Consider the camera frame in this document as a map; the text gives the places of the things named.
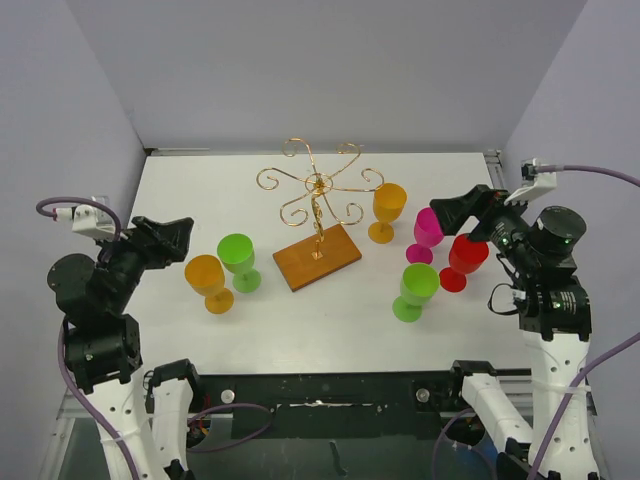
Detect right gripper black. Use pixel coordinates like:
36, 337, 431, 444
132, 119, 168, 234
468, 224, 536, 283
430, 181, 539, 270

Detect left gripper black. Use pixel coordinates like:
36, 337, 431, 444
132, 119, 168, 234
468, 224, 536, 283
94, 212, 191, 309

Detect magenta wine glass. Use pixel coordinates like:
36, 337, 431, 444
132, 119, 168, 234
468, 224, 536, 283
406, 207, 444, 264

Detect green wine glass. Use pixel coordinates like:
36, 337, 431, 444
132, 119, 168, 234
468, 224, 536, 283
392, 262, 440, 323
217, 233, 261, 293

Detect orange wine glass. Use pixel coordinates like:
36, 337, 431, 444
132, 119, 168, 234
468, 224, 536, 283
184, 255, 234, 315
368, 183, 407, 244

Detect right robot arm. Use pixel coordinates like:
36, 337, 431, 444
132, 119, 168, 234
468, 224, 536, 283
430, 185, 600, 479

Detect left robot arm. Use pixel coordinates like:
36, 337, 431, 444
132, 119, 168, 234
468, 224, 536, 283
47, 216, 204, 479

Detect red wine glass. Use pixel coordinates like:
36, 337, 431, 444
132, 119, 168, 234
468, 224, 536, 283
439, 234, 489, 293

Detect wooden rack base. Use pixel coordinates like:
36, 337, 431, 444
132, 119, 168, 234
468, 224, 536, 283
273, 224, 362, 292

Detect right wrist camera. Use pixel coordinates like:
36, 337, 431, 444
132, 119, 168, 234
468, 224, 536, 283
505, 158, 557, 205

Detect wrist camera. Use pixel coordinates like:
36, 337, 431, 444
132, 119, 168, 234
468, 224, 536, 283
52, 202, 116, 241
505, 158, 557, 205

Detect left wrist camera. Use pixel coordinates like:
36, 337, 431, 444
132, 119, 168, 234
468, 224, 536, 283
52, 202, 116, 241

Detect gold wire glass rack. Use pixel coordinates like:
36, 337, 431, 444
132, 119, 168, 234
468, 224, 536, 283
256, 137, 385, 241

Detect black base frame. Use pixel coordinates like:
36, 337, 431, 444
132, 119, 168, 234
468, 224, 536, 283
144, 369, 501, 441

